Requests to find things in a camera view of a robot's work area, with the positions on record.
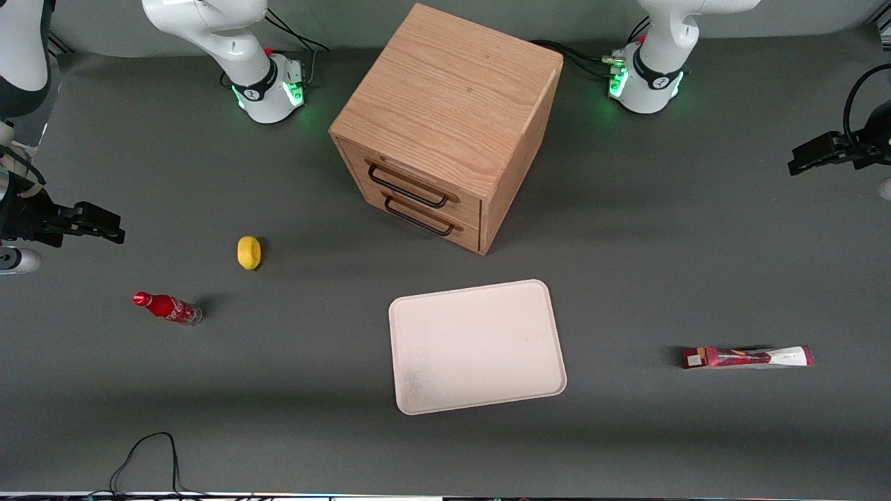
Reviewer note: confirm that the wooden drawer front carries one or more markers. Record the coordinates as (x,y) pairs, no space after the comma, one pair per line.
(431,233)
(418,177)

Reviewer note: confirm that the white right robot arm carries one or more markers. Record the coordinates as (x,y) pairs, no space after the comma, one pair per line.
(230,42)

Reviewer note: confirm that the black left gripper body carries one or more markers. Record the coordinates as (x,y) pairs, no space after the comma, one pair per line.
(865,147)

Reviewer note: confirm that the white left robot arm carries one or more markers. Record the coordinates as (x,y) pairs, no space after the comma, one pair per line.
(658,42)

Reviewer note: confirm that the red cola bottle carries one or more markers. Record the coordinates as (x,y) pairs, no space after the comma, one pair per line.
(167,307)

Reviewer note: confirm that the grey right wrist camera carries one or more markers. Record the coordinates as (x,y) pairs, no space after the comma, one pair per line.
(17,261)

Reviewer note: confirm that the wooden drawer cabinet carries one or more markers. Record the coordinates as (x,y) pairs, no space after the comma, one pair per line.
(452,90)

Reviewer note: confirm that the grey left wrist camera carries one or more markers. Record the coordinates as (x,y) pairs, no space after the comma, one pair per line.
(886,189)

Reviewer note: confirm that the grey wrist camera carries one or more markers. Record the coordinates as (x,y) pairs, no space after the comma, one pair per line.
(17,261)
(886,189)

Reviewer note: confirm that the cream plastic tray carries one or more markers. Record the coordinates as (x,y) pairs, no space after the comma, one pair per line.
(477,348)

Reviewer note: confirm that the yellow lemon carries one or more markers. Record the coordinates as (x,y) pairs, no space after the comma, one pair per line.
(248,252)

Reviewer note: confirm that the red tartan cookie box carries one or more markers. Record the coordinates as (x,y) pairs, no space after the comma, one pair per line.
(748,357)

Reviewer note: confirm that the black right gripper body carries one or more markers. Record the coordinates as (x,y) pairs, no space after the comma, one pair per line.
(28,214)

